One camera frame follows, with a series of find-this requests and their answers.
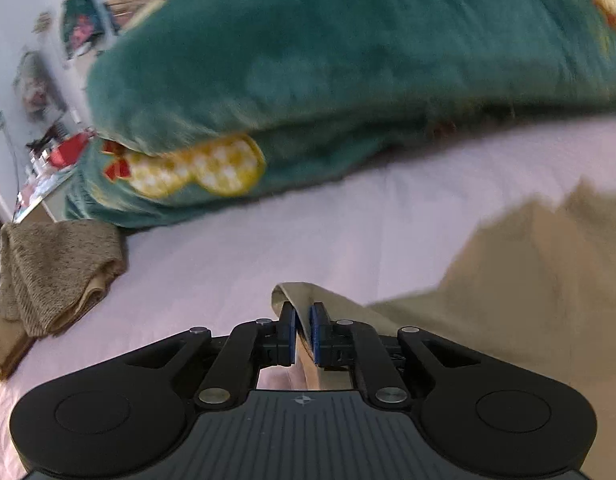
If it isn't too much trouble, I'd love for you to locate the tan t-shirt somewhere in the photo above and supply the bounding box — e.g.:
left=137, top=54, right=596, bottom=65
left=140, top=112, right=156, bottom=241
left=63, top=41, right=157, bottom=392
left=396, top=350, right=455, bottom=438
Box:
left=271, top=182, right=616, bottom=479

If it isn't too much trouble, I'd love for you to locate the brown speckled folded cloth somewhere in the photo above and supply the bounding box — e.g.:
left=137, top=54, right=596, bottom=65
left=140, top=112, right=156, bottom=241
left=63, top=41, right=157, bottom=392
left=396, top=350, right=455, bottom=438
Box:
left=0, top=220, right=127, bottom=382

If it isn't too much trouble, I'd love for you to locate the cluttered side desk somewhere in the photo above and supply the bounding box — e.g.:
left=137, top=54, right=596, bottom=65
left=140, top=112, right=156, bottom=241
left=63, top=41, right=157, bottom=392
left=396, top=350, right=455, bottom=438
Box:
left=13, top=129, right=93, bottom=223

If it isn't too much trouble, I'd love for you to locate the red box on desk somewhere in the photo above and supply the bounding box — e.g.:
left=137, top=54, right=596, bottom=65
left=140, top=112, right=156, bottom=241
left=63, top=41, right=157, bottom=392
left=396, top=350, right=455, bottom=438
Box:
left=49, top=131, right=91, bottom=169

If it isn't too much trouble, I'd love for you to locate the hanging bag with pictures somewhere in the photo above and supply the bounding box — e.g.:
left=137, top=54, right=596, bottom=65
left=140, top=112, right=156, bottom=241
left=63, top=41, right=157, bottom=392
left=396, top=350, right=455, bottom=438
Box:
left=13, top=50, right=67, bottom=122

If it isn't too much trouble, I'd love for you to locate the green plush blanket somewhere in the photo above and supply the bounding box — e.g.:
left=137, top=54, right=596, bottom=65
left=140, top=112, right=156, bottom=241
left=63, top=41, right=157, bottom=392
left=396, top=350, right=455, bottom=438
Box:
left=65, top=0, right=616, bottom=229

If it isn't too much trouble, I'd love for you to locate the green hanging bag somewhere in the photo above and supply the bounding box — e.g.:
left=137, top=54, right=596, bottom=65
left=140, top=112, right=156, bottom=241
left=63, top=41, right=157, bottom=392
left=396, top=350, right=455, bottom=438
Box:
left=60, top=0, right=105, bottom=60

